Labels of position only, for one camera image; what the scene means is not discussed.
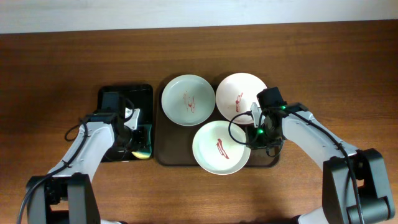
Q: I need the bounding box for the yellow green sponge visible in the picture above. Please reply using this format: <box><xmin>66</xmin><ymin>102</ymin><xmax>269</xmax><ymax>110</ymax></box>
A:
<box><xmin>131</xmin><ymin>124</ymin><xmax>152</xmax><ymax>160</ymax></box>

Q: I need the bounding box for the white plate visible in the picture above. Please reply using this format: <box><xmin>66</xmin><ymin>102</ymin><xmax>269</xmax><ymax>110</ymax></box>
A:
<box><xmin>192</xmin><ymin>121</ymin><xmax>251</xmax><ymax>175</ymax></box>

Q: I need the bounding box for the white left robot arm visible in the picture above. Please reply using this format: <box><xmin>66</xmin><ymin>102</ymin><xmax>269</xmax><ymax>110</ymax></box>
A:
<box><xmin>17</xmin><ymin>91</ymin><xmax>153</xmax><ymax>223</ymax></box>

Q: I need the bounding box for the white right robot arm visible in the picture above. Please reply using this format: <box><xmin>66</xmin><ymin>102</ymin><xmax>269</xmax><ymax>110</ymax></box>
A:
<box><xmin>247</xmin><ymin>87</ymin><xmax>396</xmax><ymax>224</ymax></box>

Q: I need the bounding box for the black sponge tray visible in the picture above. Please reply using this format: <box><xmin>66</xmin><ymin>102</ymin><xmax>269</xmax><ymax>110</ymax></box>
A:
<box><xmin>97</xmin><ymin>84</ymin><xmax>154</xmax><ymax>162</ymax></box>

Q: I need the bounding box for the dark brown serving tray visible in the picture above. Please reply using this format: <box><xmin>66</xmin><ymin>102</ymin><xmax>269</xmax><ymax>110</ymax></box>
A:
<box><xmin>153</xmin><ymin>74</ymin><xmax>281</xmax><ymax>169</ymax></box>

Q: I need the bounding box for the pink dirty plate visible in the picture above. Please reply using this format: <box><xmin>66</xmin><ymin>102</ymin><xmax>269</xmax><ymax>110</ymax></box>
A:
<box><xmin>216</xmin><ymin>73</ymin><xmax>267</xmax><ymax>121</ymax></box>

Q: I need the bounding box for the pale green dirty plate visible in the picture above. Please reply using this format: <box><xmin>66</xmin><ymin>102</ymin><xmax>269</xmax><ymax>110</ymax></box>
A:
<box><xmin>161</xmin><ymin>75</ymin><xmax>216</xmax><ymax>126</ymax></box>

